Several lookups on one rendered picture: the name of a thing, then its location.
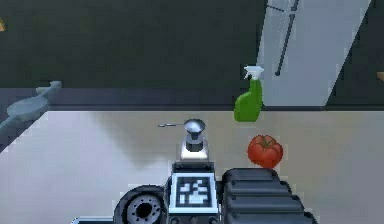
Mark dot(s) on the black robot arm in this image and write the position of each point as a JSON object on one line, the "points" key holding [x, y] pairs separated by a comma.
{"points": [[260, 200]]}

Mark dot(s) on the red tomato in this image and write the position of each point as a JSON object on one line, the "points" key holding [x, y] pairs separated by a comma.
{"points": [[265, 151]]}

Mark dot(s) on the grey metal ladle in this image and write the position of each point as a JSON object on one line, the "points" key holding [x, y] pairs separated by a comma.
{"points": [[195, 125]]}

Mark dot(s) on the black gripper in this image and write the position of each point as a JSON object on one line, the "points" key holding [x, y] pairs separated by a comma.
{"points": [[128, 200]]}

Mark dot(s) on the grey fridge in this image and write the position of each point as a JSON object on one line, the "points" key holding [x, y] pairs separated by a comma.
{"points": [[310, 50]]}

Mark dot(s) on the green spray bottle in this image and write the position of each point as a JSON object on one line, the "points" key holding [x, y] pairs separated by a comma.
{"points": [[248, 105]]}

